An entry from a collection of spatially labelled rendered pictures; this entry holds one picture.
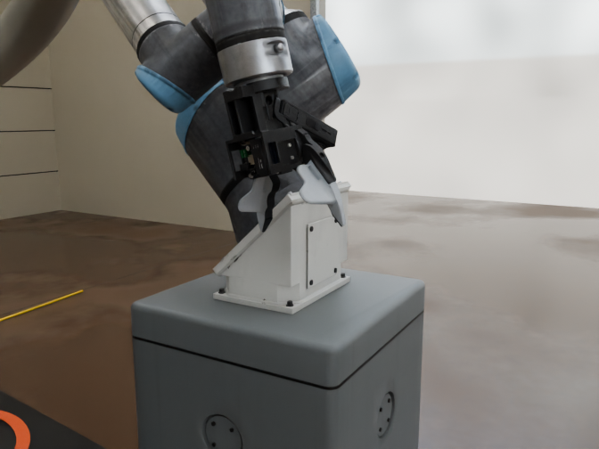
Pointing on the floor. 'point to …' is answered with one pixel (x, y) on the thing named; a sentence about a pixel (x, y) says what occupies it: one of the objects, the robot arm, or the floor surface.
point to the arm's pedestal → (280, 368)
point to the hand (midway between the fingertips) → (304, 229)
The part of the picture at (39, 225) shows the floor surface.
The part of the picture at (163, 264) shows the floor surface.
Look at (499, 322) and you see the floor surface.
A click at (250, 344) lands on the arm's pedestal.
